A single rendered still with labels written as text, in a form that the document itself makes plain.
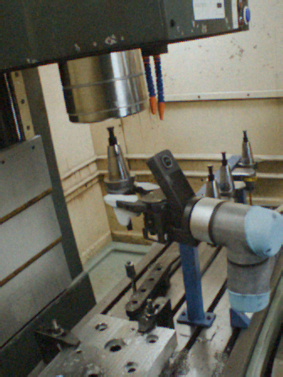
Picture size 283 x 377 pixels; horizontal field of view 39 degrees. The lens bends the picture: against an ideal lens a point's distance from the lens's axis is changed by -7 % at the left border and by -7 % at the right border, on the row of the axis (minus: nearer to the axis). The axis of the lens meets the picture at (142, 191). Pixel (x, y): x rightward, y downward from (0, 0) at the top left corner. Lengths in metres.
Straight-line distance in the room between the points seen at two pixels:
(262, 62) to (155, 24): 1.14
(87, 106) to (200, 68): 1.10
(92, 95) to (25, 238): 0.63
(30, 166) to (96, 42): 0.66
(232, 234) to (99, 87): 0.33
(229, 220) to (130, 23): 0.33
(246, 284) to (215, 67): 1.21
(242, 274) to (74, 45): 0.46
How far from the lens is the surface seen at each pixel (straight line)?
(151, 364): 0.94
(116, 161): 0.82
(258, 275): 0.70
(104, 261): 2.20
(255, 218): 0.65
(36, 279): 1.32
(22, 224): 1.24
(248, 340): 1.10
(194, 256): 1.04
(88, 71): 0.73
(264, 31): 1.70
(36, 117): 1.33
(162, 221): 0.76
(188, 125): 1.87
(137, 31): 0.61
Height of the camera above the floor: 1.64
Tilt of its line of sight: 20 degrees down
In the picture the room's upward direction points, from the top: 10 degrees counter-clockwise
